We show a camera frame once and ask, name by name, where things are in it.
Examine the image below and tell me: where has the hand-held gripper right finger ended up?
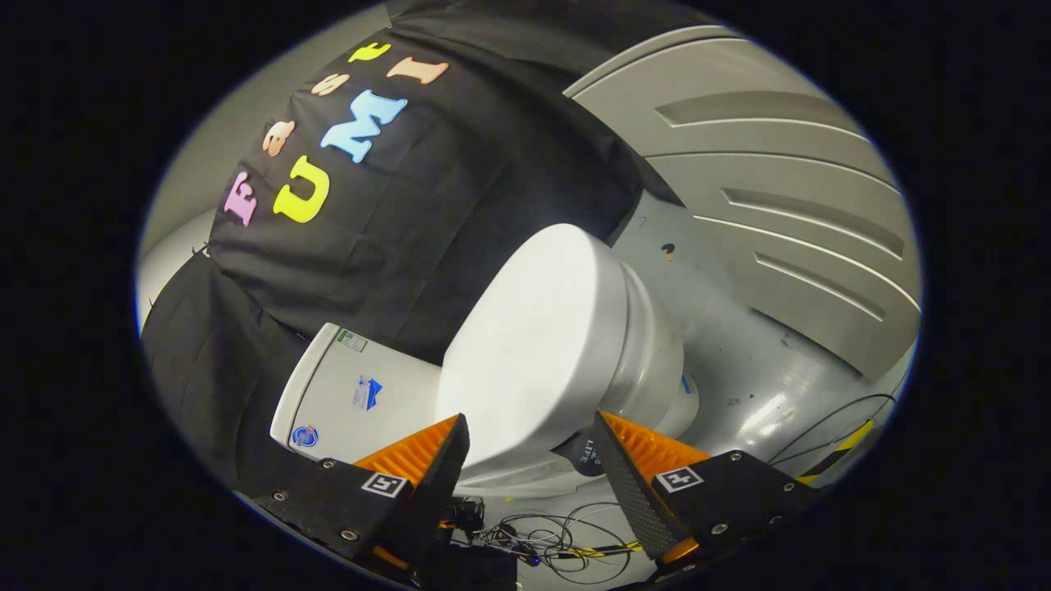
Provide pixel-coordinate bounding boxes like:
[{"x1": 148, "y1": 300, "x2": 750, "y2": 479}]
[{"x1": 593, "y1": 410, "x2": 826, "y2": 580}]

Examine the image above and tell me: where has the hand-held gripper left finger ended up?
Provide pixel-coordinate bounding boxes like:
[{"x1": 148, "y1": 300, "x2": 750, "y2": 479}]
[{"x1": 246, "y1": 413, "x2": 473, "y2": 585}]

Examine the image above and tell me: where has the white toilet lid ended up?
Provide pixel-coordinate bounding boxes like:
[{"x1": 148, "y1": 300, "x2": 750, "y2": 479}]
[{"x1": 434, "y1": 223, "x2": 629, "y2": 473}]

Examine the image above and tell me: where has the white ceramic toilet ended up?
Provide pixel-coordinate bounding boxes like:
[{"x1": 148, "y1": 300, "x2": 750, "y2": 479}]
[{"x1": 271, "y1": 246, "x2": 703, "y2": 500}]

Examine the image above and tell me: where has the yellow black striped strip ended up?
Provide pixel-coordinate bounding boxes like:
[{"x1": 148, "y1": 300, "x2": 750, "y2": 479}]
[{"x1": 795, "y1": 419, "x2": 881, "y2": 487}]

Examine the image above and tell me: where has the black backdrop cloth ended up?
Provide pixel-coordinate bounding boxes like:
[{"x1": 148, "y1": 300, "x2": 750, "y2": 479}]
[{"x1": 141, "y1": 0, "x2": 682, "y2": 493}]

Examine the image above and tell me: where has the white grooved cabinet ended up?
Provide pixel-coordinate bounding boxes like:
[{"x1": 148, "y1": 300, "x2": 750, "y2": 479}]
[{"x1": 565, "y1": 25, "x2": 922, "y2": 380}]

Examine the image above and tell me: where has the orange black cable bundle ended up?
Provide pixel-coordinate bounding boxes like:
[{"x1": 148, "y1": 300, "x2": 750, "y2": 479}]
[{"x1": 447, "y1": 495, "x2": 645, "y2": 585}]

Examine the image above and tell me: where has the thin black cable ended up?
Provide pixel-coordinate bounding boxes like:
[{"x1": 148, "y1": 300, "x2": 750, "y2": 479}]
[{"x1": 768, "y1": 394, "x2": 897, "y2": 467}]

